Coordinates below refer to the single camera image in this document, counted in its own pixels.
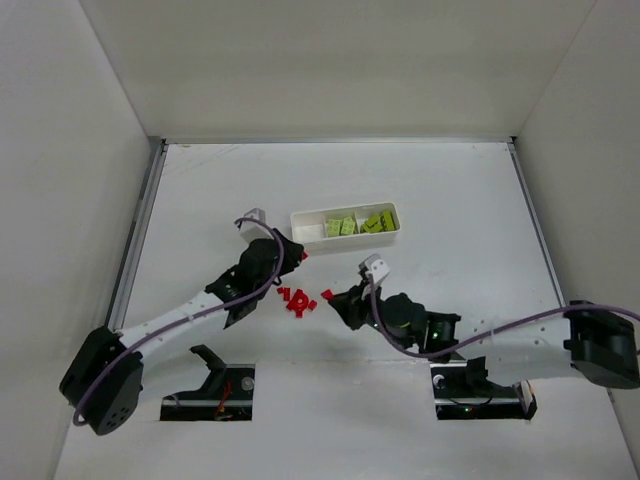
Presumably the pale green lego brick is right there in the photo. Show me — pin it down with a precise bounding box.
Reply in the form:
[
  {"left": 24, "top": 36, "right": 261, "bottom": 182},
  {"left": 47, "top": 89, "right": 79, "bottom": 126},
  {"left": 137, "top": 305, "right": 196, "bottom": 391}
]
[{"left": 326, "top": 219, "right": 342, "bottom": 238}]

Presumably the lime green lego brick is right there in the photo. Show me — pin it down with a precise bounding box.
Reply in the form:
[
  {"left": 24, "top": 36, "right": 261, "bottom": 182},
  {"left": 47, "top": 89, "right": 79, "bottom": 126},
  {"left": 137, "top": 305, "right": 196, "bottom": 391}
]
[{"left": 360, "top": 214, "right": 384, "bottom": 234}]

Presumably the lime green lego stack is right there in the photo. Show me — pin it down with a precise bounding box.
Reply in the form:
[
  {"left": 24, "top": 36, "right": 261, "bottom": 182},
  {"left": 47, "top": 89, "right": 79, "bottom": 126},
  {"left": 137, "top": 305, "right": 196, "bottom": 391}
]
[{"left": 379, "top": 210, "right": 397, "bottom": 232}]

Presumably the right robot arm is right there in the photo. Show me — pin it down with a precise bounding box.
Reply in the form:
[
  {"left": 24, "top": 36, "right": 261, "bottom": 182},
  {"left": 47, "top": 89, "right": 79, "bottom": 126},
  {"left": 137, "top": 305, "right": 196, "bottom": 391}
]
[{"left": 325, "top": 281, "right": 639, "bottom": 390}]

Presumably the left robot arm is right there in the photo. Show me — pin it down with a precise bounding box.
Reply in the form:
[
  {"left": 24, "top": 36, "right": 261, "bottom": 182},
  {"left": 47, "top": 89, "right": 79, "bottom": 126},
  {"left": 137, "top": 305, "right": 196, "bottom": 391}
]
[{"left": 59, "top": 229, "right": 307, "bottom": 436}]

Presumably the white three-compartment tray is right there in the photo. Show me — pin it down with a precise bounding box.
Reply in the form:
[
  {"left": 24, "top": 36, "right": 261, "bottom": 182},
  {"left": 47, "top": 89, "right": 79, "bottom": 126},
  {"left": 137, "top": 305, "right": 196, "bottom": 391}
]
[{"left": 290, "top": 202, "right": 401, "bottom": 254}]

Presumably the red lego cluster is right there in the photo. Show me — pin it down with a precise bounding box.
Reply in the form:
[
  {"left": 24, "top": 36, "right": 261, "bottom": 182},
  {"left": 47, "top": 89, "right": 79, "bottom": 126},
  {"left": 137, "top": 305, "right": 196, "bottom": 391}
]
[{"left": 277, "top": 286, "right": 318, "bottom": 318}]

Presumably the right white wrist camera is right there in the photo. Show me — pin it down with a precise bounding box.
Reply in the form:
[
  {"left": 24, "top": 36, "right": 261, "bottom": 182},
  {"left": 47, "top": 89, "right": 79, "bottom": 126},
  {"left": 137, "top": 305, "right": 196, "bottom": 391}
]
[{"left": 359, "top": 254, "right": 390, "bottom": 284}]

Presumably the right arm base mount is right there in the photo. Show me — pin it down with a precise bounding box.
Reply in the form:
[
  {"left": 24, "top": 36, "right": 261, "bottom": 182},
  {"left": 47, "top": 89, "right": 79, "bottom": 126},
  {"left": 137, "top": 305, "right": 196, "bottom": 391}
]
[{"left": 430, "top": 358, "right": 538, "bottom": 421}]

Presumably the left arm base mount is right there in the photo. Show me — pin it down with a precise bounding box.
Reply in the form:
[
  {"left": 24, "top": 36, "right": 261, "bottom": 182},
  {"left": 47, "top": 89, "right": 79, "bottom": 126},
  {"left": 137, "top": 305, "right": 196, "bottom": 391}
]
[{"left": 159, "top": 345, "right": 256, "bottom": 422}]

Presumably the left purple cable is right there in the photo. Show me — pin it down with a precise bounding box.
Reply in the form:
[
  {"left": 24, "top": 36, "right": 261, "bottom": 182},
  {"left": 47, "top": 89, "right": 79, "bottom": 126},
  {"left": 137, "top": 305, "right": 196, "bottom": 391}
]
[{"left": 72, "top": 217, "right": 286, "bottom": 427}]

